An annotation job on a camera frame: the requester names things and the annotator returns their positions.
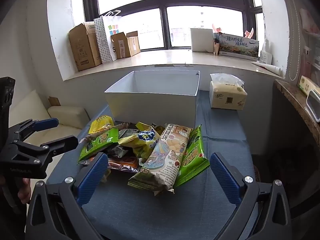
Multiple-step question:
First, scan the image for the orange snack packet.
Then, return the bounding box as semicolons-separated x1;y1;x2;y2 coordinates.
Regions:
80;155;140;173

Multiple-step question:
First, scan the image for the white polka dot paper bag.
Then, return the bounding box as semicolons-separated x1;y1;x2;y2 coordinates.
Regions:
94;10;123;64

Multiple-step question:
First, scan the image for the person's left hand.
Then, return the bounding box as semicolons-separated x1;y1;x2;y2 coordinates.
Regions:
15;178;32;204

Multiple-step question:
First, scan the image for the bright green snack packet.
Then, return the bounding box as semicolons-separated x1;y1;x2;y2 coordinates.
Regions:
174;125;210;188

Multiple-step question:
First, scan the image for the blue tablecloth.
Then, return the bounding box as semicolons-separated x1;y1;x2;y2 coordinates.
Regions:
46;90;258;240

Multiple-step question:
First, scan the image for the dark snack packet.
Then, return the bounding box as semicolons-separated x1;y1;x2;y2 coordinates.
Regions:
117;122;139;140

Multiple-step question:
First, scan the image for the small white container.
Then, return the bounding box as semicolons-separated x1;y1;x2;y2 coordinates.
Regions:
259;51;273;64

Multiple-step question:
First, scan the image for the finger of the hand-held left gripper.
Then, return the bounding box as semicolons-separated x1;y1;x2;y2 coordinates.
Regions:
5;135;79;167
9;118;59;143

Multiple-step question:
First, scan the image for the cream sofa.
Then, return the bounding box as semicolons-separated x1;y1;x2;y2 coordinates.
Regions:
9;90;90;135

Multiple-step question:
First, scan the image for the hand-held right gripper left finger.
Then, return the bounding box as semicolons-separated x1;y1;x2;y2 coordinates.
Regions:
25;152;109;240

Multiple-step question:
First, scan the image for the tissue pack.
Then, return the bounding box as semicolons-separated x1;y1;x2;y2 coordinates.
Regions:
209;73;248;110

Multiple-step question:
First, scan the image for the large illustrated biscuit packet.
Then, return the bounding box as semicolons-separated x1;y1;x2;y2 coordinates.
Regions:
127;123;194;195

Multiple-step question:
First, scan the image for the white tube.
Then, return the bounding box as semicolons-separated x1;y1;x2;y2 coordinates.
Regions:
251;62;282;77

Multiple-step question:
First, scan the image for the green and white box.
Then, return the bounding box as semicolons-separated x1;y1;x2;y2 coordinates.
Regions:
297;75;320;97

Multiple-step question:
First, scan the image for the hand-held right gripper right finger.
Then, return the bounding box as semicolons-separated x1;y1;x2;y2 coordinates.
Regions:
209;152;293;240

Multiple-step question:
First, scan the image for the dark window frame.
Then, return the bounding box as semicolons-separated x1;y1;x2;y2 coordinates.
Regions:
82;0;265;52

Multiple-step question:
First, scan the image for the bead chain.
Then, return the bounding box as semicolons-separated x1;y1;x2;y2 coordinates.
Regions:
285;0;301;82

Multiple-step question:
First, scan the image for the white device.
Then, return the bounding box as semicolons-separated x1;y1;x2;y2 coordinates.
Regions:
306;91;320;123

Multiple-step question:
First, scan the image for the small open cardboard box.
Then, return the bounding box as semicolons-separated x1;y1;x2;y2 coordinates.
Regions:
110;31;141;59

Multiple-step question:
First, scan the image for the large cardboard box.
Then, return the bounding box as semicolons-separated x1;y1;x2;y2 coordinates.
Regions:
69;22;102;72

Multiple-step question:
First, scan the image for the plain white box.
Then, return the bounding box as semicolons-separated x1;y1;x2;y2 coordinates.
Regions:
190;27;217;53

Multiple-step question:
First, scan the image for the stone counter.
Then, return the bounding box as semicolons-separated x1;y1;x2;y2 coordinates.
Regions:
274;79;320;145

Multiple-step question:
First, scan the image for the long printed gift box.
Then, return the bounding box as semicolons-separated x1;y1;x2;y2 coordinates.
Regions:
218;33;259;61

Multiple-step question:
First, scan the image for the dark counter cabinet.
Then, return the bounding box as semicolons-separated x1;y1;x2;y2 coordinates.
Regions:
252;85;320;205

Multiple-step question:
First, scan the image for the silver snack packet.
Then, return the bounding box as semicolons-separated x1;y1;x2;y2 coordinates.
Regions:
107;144;133;158

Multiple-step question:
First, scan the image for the small yellow snack packet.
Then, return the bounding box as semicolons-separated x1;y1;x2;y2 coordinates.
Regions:
89;115;115;134

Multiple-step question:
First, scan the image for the green packet with dark panel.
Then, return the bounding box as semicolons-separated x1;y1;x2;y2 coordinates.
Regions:
78;128;119;164

